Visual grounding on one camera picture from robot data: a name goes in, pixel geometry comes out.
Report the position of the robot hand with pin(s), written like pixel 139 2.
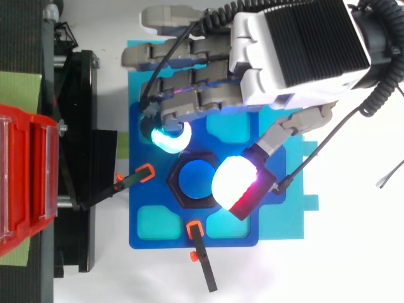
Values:
pixel 303 47

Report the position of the large black nut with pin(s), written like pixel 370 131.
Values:
pixel 174 186

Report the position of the turquoise plate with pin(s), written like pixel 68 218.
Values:
pixel 281 221

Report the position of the blue plate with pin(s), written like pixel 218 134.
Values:
pixel 148 192

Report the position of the black-and-orange clip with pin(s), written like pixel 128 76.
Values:
pixel 205 262
pixel 126 182

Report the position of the black stand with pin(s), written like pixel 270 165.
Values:
pixel 79 126

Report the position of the red bin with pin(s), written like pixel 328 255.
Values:
pixel 28 176

